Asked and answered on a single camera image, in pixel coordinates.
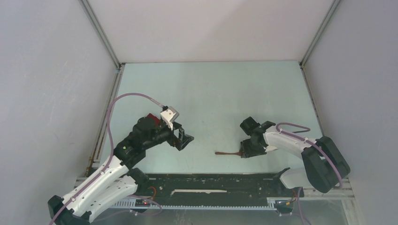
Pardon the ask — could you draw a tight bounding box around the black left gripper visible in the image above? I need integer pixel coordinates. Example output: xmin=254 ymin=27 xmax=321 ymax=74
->
xmin=143 ymin=121 xmax=193 ymax=150

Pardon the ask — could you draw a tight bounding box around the brown wooden fork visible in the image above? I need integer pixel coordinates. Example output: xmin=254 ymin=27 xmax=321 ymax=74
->
xmin=215 ymin=151 xmax=243 ymax=157

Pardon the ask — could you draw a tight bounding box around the red cloth napkin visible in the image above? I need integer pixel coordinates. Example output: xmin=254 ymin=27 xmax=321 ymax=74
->
xmin=146 ymin=113 xmax=161 ymax=127

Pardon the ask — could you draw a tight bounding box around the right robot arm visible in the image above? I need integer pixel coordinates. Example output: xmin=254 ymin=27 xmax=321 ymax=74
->
xmin=239 ymin=117 xmax=351 ymax=196

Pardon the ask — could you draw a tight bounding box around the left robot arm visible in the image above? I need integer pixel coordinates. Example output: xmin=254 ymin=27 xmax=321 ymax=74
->
xmin=47 ymin=114 xmax=194 ymax=225

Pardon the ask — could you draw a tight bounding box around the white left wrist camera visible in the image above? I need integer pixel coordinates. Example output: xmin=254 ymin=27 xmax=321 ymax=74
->
xmin=160 ymin=106 xmax=180 ymax=131

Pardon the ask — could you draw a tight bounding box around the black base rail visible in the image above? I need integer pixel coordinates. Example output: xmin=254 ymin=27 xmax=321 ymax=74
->
xmin=74 ymin=172 xmax=355 ymax=212

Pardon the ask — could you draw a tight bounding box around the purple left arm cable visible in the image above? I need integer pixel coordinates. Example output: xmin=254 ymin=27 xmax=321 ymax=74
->
xmin=48 ymin=92 xmax=165 ymax=225

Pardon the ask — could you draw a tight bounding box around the left aluminium frame post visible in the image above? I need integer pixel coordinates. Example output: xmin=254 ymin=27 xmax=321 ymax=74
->
xmin=79 ymin=0 xmax=122 ymax=70

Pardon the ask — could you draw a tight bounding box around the aluminium frame post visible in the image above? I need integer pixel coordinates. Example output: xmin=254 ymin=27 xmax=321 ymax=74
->
xmin=299 ymin=0 xmax=343 ymax=68
xmin=79 ymin=0 xmax=122 ymax=70

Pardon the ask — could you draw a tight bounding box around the right aluminium frame post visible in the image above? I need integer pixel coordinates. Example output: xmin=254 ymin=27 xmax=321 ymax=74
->
xmin=299 ymin=0 xmax=343 ymax=68

